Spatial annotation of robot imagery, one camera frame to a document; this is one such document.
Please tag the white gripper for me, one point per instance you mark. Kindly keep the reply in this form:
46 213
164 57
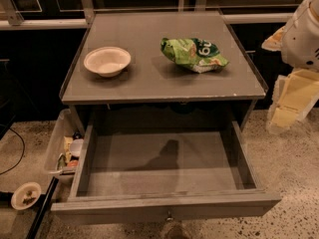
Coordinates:
301 42

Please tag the grey top drawer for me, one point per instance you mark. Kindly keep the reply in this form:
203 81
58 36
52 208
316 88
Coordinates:
157 176

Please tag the grey drawer cabinet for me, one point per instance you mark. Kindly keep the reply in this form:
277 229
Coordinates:
151 77

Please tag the green chip bag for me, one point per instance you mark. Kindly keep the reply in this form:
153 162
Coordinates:
197 55

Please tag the white paper bowl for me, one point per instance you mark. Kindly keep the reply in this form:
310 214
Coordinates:
107 61

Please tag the white cup in bin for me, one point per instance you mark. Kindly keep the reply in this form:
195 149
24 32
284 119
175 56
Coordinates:
76 146

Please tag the clear plastic storage bin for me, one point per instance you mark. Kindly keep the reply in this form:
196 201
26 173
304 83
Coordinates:
59 162

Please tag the black bar on floor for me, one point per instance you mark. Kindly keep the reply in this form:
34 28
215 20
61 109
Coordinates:
42 209

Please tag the small bowl on floor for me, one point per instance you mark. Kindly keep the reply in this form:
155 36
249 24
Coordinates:
26 195

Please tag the metal railing frame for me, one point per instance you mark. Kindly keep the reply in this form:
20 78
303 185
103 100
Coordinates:
32 13

